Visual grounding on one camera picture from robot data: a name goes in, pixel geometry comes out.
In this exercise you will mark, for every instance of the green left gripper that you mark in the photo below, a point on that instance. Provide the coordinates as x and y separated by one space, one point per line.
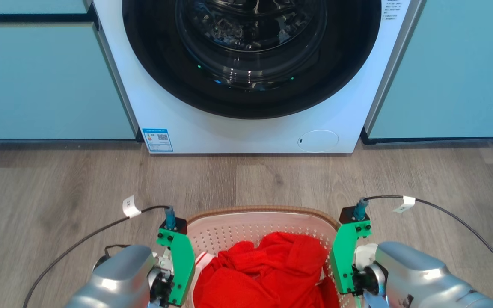
181 265

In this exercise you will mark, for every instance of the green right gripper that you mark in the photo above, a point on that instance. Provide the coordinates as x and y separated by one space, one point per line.
341 261

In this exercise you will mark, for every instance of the white laundry basket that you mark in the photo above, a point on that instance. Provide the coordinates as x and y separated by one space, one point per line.
238 226

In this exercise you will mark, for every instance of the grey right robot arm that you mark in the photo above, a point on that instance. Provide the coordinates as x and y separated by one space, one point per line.
422 278

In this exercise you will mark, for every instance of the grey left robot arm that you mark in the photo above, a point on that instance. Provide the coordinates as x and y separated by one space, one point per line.
118 278

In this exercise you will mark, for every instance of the white cloth with red stripe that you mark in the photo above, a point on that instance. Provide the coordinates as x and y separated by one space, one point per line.
203 260

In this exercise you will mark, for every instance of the red mesh garment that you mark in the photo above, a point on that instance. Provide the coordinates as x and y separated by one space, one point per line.
263 273

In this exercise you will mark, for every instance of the blue energy label sticker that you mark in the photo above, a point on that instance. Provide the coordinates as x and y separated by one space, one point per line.
157 140

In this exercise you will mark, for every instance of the white front-load washing machine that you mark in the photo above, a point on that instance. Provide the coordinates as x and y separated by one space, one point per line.
212 132

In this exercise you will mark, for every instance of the round white filter cover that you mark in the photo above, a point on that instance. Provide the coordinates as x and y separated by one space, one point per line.
318 141

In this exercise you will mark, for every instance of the black round washer door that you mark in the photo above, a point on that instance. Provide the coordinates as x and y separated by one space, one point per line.
152 55

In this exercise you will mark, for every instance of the large pale teal cabinet door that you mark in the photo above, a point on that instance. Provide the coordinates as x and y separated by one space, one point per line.
41 81

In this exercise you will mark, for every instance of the pale teal cabinet with grey edge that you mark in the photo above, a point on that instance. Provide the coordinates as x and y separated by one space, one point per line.
456 68

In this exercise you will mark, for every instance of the printed text label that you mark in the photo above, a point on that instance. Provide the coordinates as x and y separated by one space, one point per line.
393 9

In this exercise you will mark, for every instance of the narrow pale teal cabinet panel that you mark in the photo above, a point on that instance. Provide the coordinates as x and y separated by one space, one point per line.
24 6

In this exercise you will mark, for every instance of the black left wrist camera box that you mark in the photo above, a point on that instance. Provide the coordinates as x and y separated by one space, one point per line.
173 224

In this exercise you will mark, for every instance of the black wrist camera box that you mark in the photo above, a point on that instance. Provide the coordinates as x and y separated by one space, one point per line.
173 224
355 214

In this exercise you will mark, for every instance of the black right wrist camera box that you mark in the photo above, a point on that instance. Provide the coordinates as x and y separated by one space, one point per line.
355 214

